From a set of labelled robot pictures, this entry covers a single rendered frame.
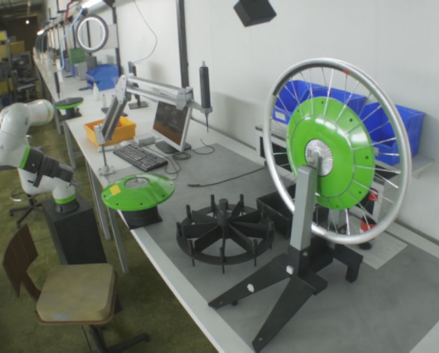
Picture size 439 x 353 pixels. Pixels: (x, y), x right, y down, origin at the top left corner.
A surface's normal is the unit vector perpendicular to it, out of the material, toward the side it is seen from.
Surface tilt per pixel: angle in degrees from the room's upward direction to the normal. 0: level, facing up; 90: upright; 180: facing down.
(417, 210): 90
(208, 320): 0
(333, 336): 0
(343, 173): 92
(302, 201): 87
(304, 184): 87
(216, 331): 0
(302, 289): 18
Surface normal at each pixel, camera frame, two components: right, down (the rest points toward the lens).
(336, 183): -0.71, 0.41
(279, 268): -0.30, -0.79
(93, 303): -0.05, -0.91
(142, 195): 0.08, -0.77
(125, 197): -0.11, -0.71
